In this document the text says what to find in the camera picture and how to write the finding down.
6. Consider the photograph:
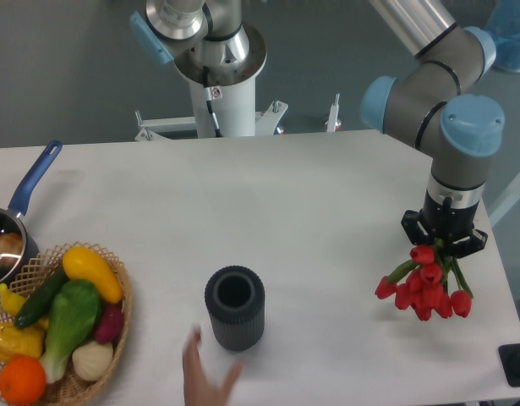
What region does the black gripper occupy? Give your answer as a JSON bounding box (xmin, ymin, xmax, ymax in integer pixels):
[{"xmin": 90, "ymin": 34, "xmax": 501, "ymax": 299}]
[{"xmin": 401, "ymin": 192, "xmax": 488, "ymax": 257}]

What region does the red tulip bouquet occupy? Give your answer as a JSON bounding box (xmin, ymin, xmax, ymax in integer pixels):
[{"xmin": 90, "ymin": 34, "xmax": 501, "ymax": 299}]
[{"xmin": 375, "ymin": 239, "xmax": 473, "ymax": 321}]

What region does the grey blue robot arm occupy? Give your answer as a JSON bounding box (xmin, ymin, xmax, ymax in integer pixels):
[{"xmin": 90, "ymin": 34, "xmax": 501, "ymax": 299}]
[{"xmin": 360, "ymin": 1, "xmax": 505, "ymax": 258}]

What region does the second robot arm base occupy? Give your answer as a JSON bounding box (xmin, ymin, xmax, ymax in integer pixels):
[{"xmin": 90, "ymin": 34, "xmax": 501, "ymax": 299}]
[{"xmin": 129, "ymin": 1, "xmax": 250, "ymax": 67}]

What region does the bare human hand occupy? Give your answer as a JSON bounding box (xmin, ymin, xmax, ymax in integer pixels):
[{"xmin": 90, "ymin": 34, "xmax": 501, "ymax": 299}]
[{"xmin": 182, "ymin": 326, "xmax": 244, "ymax": 406}]

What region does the black device at edge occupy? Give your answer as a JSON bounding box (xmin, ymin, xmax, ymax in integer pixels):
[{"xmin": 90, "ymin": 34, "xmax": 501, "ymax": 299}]
[{"xmin": 498, "ymin": 343, "xmax": 520, "ymax": 387}]

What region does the dark grey ribbed vase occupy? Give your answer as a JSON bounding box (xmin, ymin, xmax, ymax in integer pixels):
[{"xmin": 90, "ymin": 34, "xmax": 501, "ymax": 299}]
[{"xmin": 204, "ymin": 265, "xmax": 265, "ymax": 352}]

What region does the blue plastic bag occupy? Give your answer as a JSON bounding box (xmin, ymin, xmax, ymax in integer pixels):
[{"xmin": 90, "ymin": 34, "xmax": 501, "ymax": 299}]
[{"xmin": 485, "ymin": 0, "xmax": 520, "ymax": 74}]

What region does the yellow squash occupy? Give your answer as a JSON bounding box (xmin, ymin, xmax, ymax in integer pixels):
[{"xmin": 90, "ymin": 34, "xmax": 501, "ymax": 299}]
[{"xmin": 62, "ymin": 246, "xmax": 123, "ymax": 305}]

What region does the white garlic bulb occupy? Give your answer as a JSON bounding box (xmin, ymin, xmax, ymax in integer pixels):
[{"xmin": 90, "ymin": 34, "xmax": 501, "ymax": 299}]
[{"xmin": 72, "ymin": 341, "xmax": 113, "ymax": 381}]

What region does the green bok choy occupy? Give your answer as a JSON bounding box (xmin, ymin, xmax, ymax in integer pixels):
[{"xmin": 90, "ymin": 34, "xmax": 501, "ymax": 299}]
[{"xmin": 40, "ymin": 279, "xmax": 101, "ymax": 384}]

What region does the green cucumber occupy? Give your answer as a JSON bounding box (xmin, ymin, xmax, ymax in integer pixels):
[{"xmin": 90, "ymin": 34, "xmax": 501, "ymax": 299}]
[{"xmin": 14, "ymin": 266, "xmax": 68, "ymax": 329}]

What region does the brown bread roll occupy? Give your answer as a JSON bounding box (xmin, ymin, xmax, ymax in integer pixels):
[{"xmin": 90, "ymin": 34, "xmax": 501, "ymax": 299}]
[{"xmin": 0, "ymin": 233, "xmax": 23, "ymax": 270}]

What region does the yellow banana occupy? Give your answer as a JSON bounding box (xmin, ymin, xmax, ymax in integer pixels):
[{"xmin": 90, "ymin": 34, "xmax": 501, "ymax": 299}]
[{"xmin": 0, "ymin": 283, "xmax": 27, "ymax": 318}]

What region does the orange fruit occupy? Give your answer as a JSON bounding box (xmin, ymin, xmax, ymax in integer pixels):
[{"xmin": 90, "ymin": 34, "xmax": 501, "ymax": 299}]
[{"xmin": 0, "ymin": 356, "xmax": 47, "ymax": 405}]

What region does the yellow bell pepper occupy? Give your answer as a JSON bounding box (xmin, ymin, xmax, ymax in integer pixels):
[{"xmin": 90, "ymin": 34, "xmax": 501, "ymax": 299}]
[{"xmin": 0, "ymin": 322, "xmax": 45, "ymax": 364}]

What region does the white frame bar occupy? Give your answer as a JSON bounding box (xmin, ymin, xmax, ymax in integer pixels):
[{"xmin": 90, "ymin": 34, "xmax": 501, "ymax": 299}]
[{"xmin": 488, "ymin": 171, "xmax": 520, "ymax": 227}]

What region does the black cable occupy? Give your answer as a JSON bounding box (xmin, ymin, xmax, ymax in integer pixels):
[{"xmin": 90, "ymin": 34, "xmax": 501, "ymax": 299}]
[{"xmin": 201, "ymin": 66, "xmax": 224, "ymax": 138}]

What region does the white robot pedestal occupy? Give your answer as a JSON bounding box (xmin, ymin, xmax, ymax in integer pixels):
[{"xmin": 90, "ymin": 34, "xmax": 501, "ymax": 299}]
[{"xmin": 135, "ymin": 22, "xmax": 288, "ymax": 141}]

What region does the blue handled saucepan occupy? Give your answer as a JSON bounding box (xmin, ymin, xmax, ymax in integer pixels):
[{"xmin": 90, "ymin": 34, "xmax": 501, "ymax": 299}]
[{"xmin": 0, "ymin": 140, "xmax": 63, "ymax": 284}]

